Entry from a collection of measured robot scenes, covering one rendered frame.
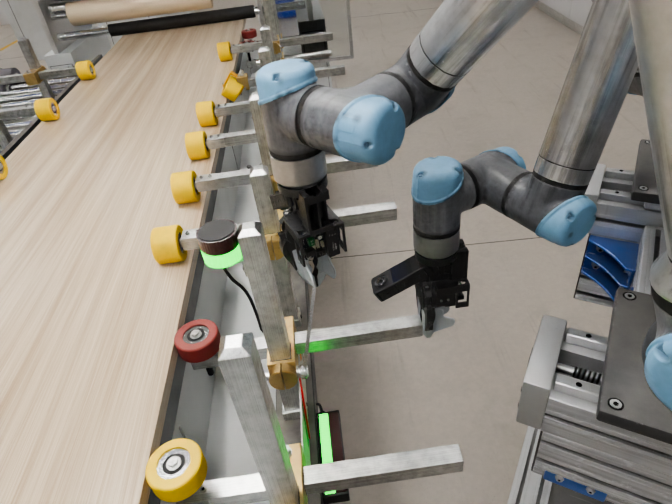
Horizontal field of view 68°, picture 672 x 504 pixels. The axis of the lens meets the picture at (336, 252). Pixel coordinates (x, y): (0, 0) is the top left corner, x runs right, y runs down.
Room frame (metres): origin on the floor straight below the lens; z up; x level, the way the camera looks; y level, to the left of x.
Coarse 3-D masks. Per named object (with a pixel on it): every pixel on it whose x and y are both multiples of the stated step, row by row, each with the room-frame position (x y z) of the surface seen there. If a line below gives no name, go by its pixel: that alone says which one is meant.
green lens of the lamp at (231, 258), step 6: (234, 252) 0.60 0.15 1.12; (240, 252) 0.61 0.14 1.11; (204, 258) 0.60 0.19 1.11; (210, 258) 0.59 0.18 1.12; (216, 258) 0.59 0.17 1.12; (222, 258) 0.59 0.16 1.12; (228, 258) 0.59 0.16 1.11; (234, 258) 0.59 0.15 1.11; (240, 258) 0.60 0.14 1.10; (210, 264) 0.59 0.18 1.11; (216, 264) 0.59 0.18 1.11; (222, 264) 0.59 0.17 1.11; (228, 264) 0.59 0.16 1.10
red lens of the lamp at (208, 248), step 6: (234, 222) 0.63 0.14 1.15; (234, 234) 0.60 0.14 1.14; (198, 240) 0.60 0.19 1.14; (222, 240) 0.59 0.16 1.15; (228, 240) 0.59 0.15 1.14; (234, 240) 0.60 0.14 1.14; (204, 246) 0.59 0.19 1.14; (210, 246) 0.59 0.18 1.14; (216, 246) 0.59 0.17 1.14; (222, 246) 0.59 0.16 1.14; (228, 246) 0.59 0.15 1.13; (234, 246) 0.60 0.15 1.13; (204, 252) 0.59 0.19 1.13; (210, 252) 0.59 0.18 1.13; (216, 252) 0.59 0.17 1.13; (222, 252) 0.59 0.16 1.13
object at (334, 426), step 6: (330, 414) 0.59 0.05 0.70; (336, 414) 0.59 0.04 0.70; (330, 420) 0.58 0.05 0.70; (336, 420) 0.58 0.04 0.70; (330, 426) 0.57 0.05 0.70; (336, 426) 0.57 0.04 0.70; (336, 432) 0.55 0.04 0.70; (336, 438) 0.54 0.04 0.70; (336, 444) 0.53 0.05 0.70; (336, 450) 0.52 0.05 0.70; (336, 456) 0.50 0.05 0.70; (342, 456) 0.50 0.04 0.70
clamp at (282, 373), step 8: (288, 320) 0.69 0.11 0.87; (288, 328) 0.67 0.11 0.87; (288, 336) 0.65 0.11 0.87; (296, 352) 0.64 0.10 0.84; (280, 360) 0.60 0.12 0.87; (288, 360) 0.60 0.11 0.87; (296, 360) 0.61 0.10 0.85; (272, 368) 0.59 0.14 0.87; (280, 368) 0.58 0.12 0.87; (288, 368) 0.58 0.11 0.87; (272, 376) 0.57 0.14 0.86; (280, 376) 0.57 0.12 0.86; (288, 376) 0.57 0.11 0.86; (296, 376) 0.57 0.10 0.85; (272, 384) 0.57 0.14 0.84; (280, 384) 0.57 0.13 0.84; (288, 384) 0.57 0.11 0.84
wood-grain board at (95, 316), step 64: (128, 64) 2.55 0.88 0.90; (192, 64) 2.41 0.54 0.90; (64, 128) 1.80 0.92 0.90; (128, 128) 1.72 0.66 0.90; (192, 128) 1.64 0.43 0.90; (0, 192) 1.35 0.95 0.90; (64, 192) 1.29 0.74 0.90; (128, 192) 1.24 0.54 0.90; (0, 256) 1.00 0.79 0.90; (64, 256) 0.97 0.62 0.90; (128, 256) 0.93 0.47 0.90; (192, 256) 0.90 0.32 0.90; (0, 320) 0.77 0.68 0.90; (64, 320) 0.74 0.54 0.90; (128, 320) 0.72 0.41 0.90; (0, 384) 0.60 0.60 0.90; (64, 384) 0.58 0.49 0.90; (128, 384) 0.56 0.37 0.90; (0, 448) 0.47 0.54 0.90; (64, 448) 0.45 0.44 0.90; (128, 448) 0.44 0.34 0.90
